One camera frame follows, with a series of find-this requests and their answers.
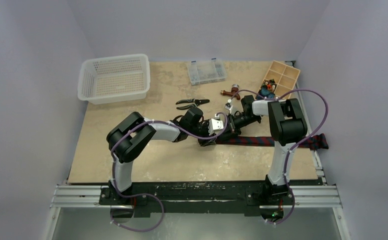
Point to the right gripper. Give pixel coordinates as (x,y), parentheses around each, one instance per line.
(231,124)

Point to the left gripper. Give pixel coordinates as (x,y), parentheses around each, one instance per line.
(202,142)

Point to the wooden compartment box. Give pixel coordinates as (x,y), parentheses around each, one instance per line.
(285,76)

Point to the red navy striped tie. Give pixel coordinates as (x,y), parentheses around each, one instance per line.
(315,142)

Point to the white plastic basket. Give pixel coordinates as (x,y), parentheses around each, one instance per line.
(114,79)

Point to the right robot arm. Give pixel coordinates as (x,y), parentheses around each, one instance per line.
(287,127)

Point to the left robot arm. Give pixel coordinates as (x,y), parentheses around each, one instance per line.
(127,140)

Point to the black pliers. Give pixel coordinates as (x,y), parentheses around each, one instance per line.
(191,103)

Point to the blue patterned rolled tie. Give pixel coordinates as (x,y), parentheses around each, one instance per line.
(267,94)

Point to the multicolour rolled tie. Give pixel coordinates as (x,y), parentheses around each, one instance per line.
(269,85)

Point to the clear plastic organizer box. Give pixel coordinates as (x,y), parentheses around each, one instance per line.
(206,71)

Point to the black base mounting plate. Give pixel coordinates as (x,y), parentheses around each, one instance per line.
(201,197)

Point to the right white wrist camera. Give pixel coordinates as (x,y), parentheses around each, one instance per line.
(229,106)

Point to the aluminium frame rail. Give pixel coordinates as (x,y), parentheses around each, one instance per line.
(306,194)

